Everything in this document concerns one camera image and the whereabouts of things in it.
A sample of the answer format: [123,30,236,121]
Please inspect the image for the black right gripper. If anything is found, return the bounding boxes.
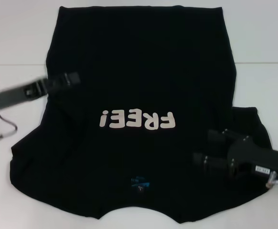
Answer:
[193,128,278,179]

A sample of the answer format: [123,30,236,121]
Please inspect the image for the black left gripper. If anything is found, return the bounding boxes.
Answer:
[0,72,81,111]

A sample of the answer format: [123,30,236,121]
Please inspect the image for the black t-shirt with FREE print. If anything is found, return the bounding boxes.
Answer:
[10,6,273,217]

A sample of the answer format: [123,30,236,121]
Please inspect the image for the dark red left arm cable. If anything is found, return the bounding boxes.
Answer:
[0,109,18,144]

